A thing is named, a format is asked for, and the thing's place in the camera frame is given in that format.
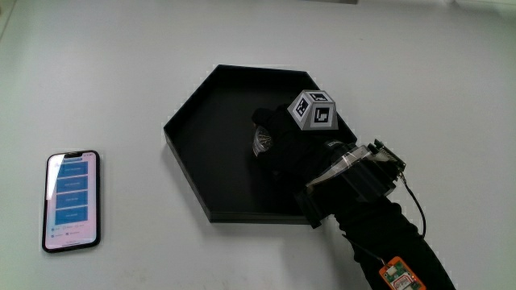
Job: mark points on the person's right hand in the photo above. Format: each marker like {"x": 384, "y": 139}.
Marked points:
{"x": 290, "y": 145}

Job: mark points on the black hexagonal plate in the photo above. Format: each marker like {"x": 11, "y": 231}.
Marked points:
{"x": 217, "y": 161}

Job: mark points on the person's right forearm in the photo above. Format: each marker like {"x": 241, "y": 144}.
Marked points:
{"x": 387, "y": 237}

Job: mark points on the black wrist sensor module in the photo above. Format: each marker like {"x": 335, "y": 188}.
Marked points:
{"x": 359, "y": 177}

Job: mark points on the orange circuit board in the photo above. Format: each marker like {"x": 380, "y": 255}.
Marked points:
{"x": 401, "y": 278}

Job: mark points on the black smartphone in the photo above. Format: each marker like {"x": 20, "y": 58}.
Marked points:
{"x": 71, "y": 201}

